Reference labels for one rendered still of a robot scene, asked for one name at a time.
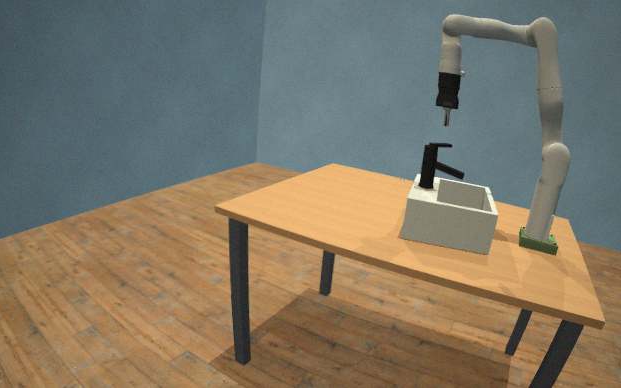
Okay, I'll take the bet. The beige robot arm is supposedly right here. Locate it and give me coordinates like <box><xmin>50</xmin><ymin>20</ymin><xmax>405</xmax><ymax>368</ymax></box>
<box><xmin>441</xmin><ymin>15</ymin><xmax>570</xmax><ymax>242</ymax></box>

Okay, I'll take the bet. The black mixer tap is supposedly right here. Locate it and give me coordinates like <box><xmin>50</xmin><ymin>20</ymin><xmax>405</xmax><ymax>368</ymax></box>
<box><xmin>418</xmin><ymin>143</ymin><xmax>464</xmax><ymax>189</ymax></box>

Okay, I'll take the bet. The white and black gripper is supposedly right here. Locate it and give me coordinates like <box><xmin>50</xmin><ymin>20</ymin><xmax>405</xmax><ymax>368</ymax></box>
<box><xmin>436</xmin><ymin>58</ymin><xmax>465</xmax><ymax>126</ymax></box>

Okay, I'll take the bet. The white square sink basin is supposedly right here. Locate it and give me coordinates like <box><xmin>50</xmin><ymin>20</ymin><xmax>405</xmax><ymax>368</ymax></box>
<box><xmin>401</xmin><ymin>174</ymin><xmax>498</xmax><ymax>254</ymax></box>

